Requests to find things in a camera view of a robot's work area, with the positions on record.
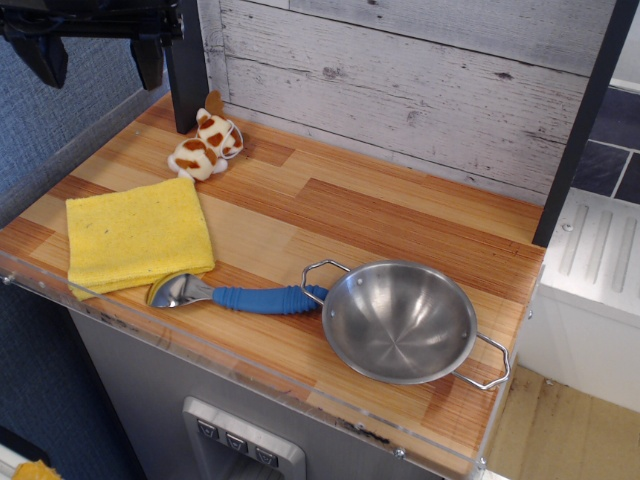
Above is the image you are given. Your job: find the brown white plush toy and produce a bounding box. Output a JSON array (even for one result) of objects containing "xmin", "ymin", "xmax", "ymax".
[{"xmin": 167, "ymin": 90, "xmax": 244, "ymax": 181}]

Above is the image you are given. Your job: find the silver button control panel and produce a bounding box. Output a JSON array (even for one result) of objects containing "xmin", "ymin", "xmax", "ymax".
[{"xmin": 182, "ymin": 396, "xmax": 307, "ymax": 479}]

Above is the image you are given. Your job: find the right black vertical post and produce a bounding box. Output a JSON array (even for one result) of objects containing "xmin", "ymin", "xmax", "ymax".
[{"xmin": 532, "ymin": 0, "xmax": 639, "ymax": 247}]

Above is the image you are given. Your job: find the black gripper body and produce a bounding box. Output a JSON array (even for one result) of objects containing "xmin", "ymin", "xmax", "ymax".
[{"xmin": 1, "ymin": 0, "xmax": 184, "ymax": 42}]

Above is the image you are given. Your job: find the black vertical post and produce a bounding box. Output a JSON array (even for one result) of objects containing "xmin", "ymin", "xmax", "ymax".
[
  {"xmin": 532, "ymin": 0, "xmax": 639, "ymax": 247},
  {"xmin": 166, "ymin": 0, "xmax": 209, "ymax": 134}
]

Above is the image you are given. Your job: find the blue handled metal spoon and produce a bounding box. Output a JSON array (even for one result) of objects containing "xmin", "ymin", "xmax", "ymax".
[{"xmin": 146, "ymin": 273, "xmax": 329, "ymax": 315}]

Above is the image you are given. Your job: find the yellow towel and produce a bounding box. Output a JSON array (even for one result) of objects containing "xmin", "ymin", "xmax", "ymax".
[{"xmin": 66, "ymin": 178, "xmax": 215, "ymax": 300}]

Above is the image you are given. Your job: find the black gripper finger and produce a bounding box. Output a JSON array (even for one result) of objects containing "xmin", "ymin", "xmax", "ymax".
[
  {"xmin": 130, "ymin": 38, "xmax": 164, "ymax": 91},
  {"xmin": 10, "ymin": 36, "xmax": 68, "ymax": 89}
]

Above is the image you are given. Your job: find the left black vertical post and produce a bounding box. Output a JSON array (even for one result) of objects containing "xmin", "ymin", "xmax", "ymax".
[{"xmin": 166, "ymin": 0, "xmax": 209, "ymax": 134}]

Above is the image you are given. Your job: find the steel two-handled bowl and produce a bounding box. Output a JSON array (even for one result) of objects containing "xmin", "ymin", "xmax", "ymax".
[{"xmin": 300, "ymin": 260, "xmax": 511, "ymax": 391}]

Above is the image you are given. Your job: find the yellow object bottom corner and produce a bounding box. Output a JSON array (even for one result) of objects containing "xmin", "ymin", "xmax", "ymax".
[{"xmin": 11, "ymin": 461, "xmax": 62, "ymax": 480}]

